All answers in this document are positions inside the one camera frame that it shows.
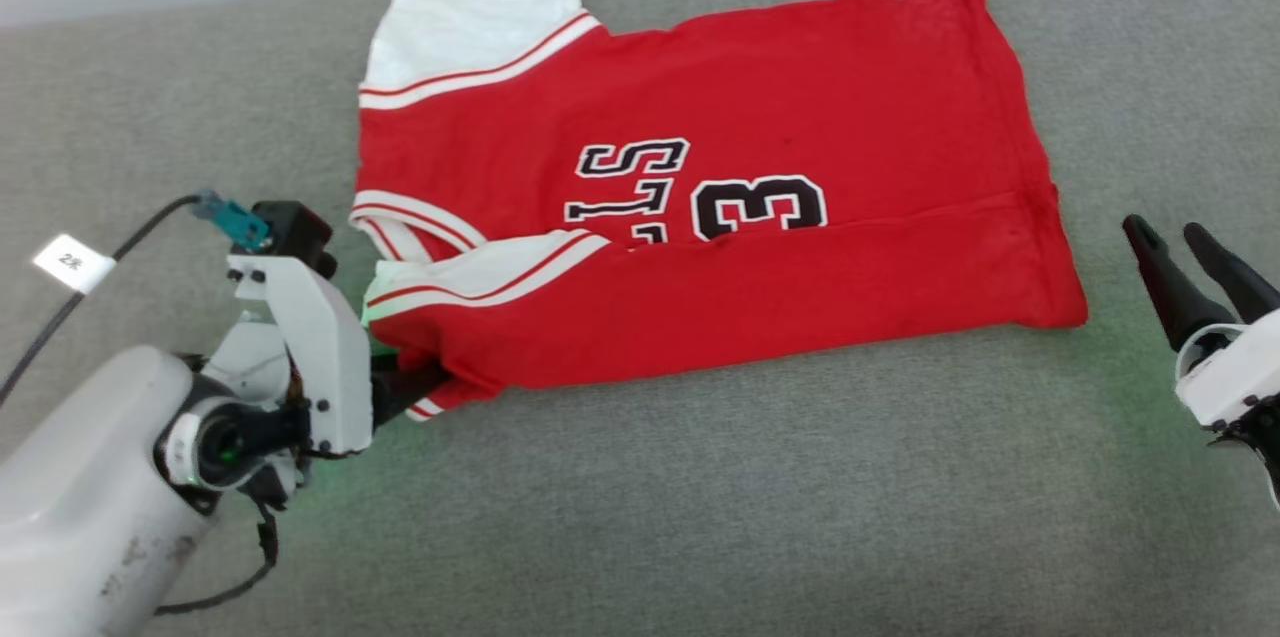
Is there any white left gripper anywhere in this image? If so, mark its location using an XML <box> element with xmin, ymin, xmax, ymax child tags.
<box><xmin>228</xmin><ymin>255</ymin><xmax>451</xmax><ymax>458</ymax></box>

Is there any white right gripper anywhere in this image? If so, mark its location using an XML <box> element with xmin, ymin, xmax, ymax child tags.
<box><xmin>1122</xmin><ymin>215</ymin><xmax>1280</xmax><ymax>430</ymax></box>

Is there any red white basketball jersey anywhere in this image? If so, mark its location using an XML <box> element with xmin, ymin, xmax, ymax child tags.
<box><xmin>348</xmin><ymin>0</ymin><xmax>1089</xmax><ymax>423</ymax></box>

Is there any grey fabric sofa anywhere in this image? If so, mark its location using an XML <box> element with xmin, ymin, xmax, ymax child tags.
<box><xmin>0</xmin><ymin>0</ymin><xmax>1280</xmax><ymax>637</ymax></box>

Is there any short black looped cable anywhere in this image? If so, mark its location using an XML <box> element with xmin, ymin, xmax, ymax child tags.
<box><xmin>155</xmin><ymin>502</ymin><xmax>279</xmax><ymax>616</ymax></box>

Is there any teal left camera connector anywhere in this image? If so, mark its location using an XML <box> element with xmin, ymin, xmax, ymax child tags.
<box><xmin>192</xmin><ymin>192</ymin><xmax>271</xmax><ymax>253</ymax></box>

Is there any long black left arm cable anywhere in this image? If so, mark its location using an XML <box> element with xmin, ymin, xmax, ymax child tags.
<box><xmin>0</xmin><ymin>195</ymin><xmax>201</xmax><ymax>408</ymax></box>

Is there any white cable label tag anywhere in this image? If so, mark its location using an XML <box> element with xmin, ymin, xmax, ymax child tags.
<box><xmin>33</xmin><ymin>233</ymin><xmax>118</xmax><ymax>295</ymax></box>

